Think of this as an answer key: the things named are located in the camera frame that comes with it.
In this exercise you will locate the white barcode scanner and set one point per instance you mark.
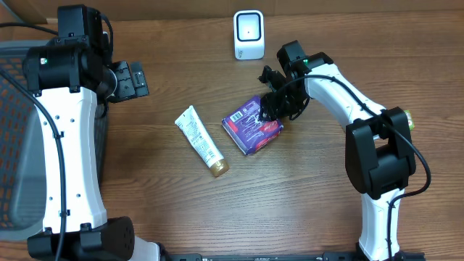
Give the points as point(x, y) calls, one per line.
point(249, 35)

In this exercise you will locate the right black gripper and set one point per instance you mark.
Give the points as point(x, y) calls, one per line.
point(277, 100)

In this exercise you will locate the green yellow snack packet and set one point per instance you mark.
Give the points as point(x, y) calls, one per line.
point(410, 120)

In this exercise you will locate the grey plastic shopping basket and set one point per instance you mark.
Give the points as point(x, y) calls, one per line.
point(23, 177)

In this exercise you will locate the white conditioner tube gold cap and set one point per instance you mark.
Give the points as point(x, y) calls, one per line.
point(190, 124)

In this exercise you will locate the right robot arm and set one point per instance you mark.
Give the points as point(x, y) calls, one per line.
point(379, 158)

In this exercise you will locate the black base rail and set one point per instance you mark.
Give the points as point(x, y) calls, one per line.
point(327, 256)

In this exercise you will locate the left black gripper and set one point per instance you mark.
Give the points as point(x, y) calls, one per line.
point(127, 80)

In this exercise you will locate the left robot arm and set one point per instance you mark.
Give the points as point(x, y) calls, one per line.
point(67, 79)

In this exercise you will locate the purple Carefree pad pack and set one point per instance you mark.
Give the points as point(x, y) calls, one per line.
point(245, 128)

